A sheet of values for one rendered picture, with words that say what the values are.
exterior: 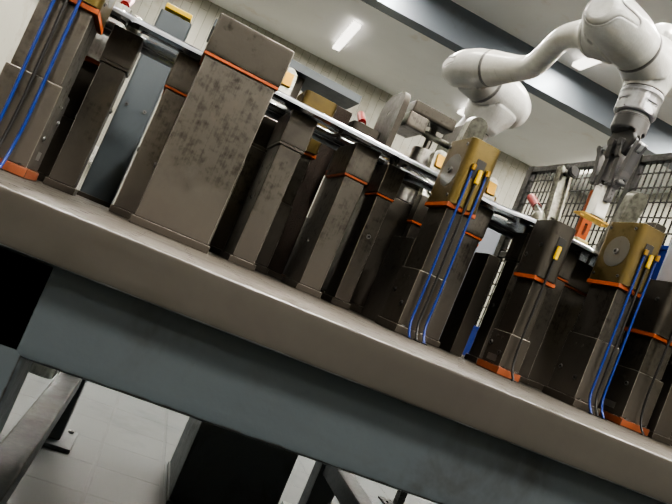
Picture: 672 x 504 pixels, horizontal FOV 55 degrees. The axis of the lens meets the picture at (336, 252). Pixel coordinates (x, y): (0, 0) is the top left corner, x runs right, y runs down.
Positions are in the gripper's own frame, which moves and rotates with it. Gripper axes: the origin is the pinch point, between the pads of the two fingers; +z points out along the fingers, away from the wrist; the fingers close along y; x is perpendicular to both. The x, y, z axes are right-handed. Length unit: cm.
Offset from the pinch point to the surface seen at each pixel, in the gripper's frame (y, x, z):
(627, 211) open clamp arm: 17.6, -6.8, 5.1
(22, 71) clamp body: 24, -107, 30
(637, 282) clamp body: 24.9, -5.3, 18.1
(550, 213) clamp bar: -13.5, -1.5, 3.4
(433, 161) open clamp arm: -13.2, -34.1, 5.3
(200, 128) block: 21, -84, 26
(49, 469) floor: -64, -81, 112
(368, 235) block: 2, -47, 28
